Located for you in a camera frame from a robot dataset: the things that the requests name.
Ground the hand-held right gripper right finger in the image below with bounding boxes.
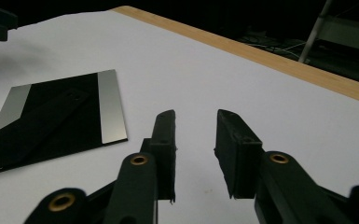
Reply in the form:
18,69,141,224
214,108,265,200

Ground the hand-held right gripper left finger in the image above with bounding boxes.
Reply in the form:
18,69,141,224
140,109,177,203

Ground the black photo frame silver border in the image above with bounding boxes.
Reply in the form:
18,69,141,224
0,68,129,178

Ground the white paper sheet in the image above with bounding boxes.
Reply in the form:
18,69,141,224
0,10,359,224

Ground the wooden table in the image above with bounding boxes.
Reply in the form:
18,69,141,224
110,5,359,107

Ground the grey metal stand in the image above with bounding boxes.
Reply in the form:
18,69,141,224
297,0,359,64

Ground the bundle of floor cables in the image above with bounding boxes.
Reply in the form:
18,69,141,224
245,34,309,61

